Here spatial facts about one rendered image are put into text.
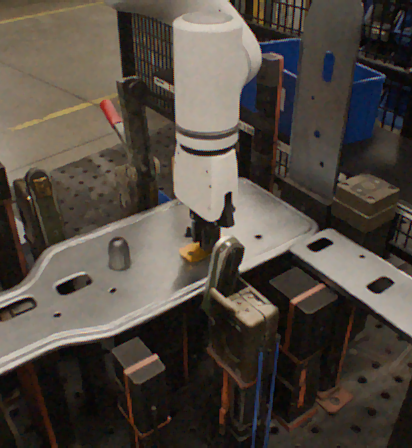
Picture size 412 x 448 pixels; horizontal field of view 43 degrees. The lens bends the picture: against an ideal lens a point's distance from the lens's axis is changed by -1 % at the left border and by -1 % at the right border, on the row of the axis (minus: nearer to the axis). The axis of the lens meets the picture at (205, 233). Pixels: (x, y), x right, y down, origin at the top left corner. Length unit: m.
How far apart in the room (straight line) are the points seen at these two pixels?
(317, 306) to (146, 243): 0.28
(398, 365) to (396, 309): 0.36
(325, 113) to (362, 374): 0.50
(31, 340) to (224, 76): 0.41
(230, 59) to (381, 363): 0.69
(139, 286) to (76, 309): 0.09
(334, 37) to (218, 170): 0.31
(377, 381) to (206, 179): 0.56
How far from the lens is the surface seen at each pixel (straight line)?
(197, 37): 0.63
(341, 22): 0.87
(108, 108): 0.97
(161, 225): 0.88
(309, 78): 0.93
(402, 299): 0.78
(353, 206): 0.89
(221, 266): 0.65
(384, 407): 1.04
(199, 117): 0.67
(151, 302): 0.73
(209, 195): 0.71
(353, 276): 0.80
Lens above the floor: 1.50
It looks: 36 degrees down
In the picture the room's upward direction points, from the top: straight up
